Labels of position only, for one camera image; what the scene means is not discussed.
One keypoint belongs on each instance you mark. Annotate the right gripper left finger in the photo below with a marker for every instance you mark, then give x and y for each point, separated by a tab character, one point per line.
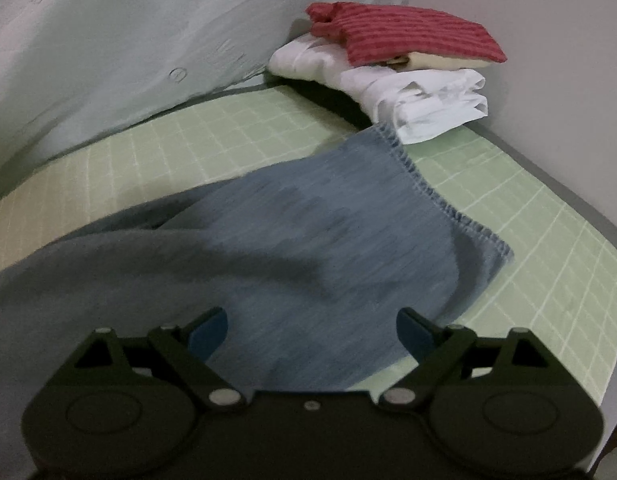
182	354

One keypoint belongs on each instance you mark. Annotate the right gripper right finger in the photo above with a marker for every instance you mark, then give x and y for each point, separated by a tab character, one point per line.
437	351

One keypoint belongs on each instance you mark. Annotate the blue denim jeans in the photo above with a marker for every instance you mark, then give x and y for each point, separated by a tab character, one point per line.
311	259

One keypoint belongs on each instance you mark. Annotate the white folded shirt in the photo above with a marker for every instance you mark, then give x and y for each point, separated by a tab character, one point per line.
419	105

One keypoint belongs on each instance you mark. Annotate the cream folded garment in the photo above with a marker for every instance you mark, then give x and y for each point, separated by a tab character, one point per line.
424	61

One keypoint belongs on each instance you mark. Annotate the red striped folded garment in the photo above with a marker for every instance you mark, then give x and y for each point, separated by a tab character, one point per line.
371	33

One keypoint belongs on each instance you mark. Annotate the carrot print bed sheet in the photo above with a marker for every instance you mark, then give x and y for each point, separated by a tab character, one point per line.
75	71

